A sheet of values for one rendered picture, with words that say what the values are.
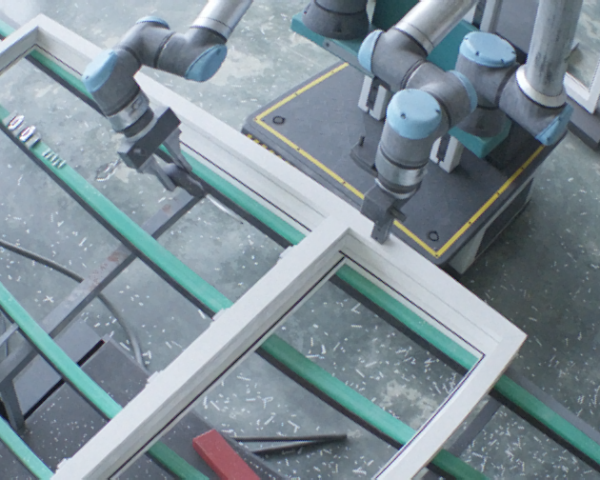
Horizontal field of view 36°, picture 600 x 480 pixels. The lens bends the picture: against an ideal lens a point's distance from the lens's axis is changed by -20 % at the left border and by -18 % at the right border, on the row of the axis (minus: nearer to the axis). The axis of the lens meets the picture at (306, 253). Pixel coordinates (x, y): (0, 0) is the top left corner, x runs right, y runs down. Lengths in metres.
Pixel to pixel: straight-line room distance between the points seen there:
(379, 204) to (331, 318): 1.21
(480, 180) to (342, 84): 0.52
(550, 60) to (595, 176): 1.55
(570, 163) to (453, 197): 0.92
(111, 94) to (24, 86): 1.79
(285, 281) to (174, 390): 0.32
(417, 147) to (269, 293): 0.38
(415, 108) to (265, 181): 0.46
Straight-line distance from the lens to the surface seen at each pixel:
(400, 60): 1.91
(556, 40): 2.28
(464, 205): 3.01
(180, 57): 1.98
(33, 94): 3.68
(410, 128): 1.78
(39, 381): 2.25
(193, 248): 3.17
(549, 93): 2.42
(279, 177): 2.11
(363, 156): 1.93
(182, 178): 2.09
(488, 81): 2.51
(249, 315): 1.91
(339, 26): 2.79
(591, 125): 3.98
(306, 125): 3.09
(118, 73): 1.96
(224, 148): 2.17
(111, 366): 2.24
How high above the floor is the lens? 2.50
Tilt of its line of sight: 51 degrees down
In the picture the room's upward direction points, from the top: 14 degrees clockwise
